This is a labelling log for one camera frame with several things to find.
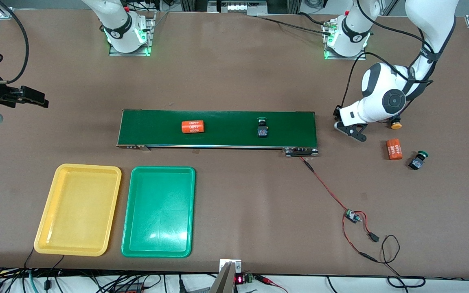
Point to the orange cylinder marked 4680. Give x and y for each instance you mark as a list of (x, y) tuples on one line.
[(394, 149), (193, 127)]

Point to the green capped push button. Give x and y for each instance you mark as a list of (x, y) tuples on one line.
[(416, 163), (263, 131)]

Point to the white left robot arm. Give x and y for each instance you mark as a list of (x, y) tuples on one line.
[(381, 93)]

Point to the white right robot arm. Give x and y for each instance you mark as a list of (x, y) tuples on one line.
[(116, 24)]

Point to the yellow capped push button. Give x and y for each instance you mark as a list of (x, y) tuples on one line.
[(396, 125)]

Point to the small green controller board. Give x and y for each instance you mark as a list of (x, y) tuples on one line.
[(351, 216)]

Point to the green belt conveyor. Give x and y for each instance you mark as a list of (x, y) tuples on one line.
[(226, 138)]

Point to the yellow plastic tray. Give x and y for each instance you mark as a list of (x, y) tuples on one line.
[(77, 209)]

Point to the grey control box with lights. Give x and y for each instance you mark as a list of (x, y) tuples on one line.
[(238, 7)]

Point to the red clip test lead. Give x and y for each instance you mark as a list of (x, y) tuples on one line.
[(265, 279)]

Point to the green plastic tray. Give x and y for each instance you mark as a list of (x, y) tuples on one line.
[(159, 228)]

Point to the small red digit display module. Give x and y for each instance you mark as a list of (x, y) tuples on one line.
[(239, 279)]

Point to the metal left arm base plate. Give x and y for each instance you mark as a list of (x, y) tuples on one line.
[(344, 58)]

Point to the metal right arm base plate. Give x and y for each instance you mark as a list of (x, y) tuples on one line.
[(151, 36)]

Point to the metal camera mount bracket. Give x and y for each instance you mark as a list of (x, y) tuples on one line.
[(228, 270)]

